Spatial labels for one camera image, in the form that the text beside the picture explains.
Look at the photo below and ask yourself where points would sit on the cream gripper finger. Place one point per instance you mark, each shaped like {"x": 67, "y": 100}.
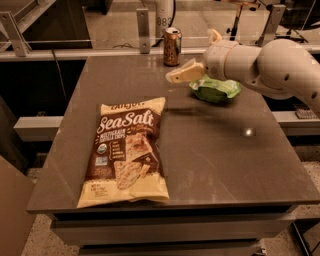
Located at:
{"x": 213, "y": 36}
{"x": 190, "y": 71}

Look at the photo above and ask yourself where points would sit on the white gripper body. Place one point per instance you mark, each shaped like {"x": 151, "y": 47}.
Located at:
{"x": 216, "y": 60}

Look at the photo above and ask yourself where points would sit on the orange soda can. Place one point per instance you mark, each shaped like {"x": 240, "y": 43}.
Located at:
{"x": 172, "y": 46}

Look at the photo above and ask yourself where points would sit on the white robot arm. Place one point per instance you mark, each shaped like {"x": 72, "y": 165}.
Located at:
{"x": 280, "y": 69}

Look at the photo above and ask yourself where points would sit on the green chip bag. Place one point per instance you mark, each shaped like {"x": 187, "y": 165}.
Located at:
{"x": 215, "y": 91}

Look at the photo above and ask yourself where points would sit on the brown sea salt chip bag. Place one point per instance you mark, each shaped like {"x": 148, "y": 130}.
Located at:
{"x": 125, "y": 164}

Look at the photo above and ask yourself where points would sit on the white cylinder with numbers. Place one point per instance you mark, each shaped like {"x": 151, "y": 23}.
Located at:
{"x": 164, "y": 15}

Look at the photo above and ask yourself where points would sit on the grey table drawer unit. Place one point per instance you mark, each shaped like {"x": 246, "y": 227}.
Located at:
{"x": 201, "y": 232}

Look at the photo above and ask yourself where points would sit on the right metal rail bracket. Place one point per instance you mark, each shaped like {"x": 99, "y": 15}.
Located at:
{"x": 272, "y": 23}

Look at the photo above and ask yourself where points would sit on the metal rail bracket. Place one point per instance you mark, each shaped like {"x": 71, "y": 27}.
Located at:
{"x": 18, "y": 43}
{"x": 272, "y": 23}
{"x": 143, "y": 30}

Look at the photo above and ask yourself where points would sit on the middle metal rail bracket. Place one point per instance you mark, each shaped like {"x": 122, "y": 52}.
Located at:
{"x": 143, "y": 30}

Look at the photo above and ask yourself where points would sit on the left metal rail bracket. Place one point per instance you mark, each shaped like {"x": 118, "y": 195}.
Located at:
{"x": 18, "y": 43}

